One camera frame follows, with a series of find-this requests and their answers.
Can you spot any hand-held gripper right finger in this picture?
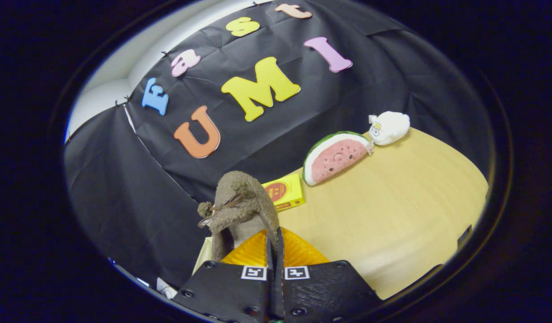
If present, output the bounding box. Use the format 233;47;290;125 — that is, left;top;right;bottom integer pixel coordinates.
276;227;383;323

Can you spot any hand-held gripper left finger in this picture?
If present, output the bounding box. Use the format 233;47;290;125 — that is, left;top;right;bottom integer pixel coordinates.
172;228;277;323

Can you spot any brown fuzzy slipper shoe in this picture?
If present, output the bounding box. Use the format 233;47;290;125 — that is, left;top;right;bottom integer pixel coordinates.
197;170;281;263

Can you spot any watermelon slice plush toy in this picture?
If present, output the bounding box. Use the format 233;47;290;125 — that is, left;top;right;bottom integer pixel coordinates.
302;131;374;187

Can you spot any white plush toy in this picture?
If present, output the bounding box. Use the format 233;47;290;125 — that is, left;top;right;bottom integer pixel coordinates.
368;110;412;147

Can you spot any yellow flat box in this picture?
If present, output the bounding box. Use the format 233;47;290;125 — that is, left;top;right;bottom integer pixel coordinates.
261;172;305;212

